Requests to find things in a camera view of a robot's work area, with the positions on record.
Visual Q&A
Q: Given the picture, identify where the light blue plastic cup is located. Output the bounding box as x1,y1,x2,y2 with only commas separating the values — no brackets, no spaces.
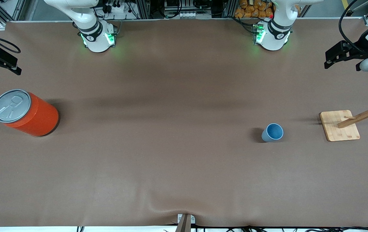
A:
261,123,284,142

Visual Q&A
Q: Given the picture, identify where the wooden cup rack with base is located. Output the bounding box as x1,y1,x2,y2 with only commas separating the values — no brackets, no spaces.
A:
319,89,368,142

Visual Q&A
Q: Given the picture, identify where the orange can with silver lid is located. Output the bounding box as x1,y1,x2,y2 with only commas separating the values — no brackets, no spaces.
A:
0,89,59,137

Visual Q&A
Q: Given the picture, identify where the orange snack packets pile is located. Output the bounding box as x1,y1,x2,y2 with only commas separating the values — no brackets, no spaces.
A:
234,0,274,18

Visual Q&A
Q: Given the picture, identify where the white power strip with plugs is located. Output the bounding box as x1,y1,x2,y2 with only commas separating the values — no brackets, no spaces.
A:
106,2,127,14

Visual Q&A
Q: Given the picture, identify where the long white power strip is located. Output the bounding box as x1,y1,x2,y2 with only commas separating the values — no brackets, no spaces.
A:
179,11,212,19

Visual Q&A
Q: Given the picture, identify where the brown table mat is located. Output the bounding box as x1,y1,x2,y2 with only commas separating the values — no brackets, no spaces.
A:
0,18,368,227

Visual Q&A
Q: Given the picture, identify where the aluminium frame post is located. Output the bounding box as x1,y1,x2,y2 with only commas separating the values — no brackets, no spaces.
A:
135,0,151,19

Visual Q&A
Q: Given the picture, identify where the metal clamp bracket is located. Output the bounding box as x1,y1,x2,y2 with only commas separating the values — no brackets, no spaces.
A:
177,214,196,225

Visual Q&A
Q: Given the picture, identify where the brown camera post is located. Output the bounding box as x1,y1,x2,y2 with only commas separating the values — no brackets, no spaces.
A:
175,214,192,232

